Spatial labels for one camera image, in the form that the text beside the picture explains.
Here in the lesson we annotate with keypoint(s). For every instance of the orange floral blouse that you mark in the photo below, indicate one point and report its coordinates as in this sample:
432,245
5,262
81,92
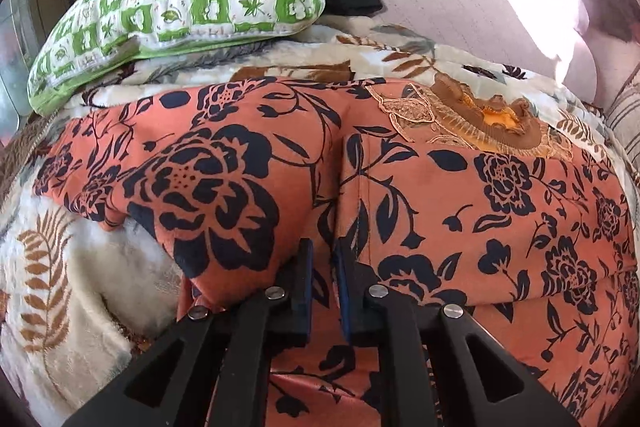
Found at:
445,197

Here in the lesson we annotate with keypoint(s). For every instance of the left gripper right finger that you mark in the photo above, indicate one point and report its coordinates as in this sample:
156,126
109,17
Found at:
438,365

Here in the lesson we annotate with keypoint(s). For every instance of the striped floral cushion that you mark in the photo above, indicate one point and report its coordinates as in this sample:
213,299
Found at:
623,118

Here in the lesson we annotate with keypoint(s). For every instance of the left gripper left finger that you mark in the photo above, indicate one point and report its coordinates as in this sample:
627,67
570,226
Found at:
212,369

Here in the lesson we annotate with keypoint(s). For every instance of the green white patterned pillow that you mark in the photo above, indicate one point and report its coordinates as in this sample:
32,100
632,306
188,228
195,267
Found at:
94,37

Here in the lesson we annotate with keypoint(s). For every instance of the leaf print fleece blanket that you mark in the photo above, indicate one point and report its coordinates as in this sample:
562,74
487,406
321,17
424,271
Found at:
79,302

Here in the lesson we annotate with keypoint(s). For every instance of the pink quilted bolster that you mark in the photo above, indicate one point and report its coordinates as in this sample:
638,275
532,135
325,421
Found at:
532,34

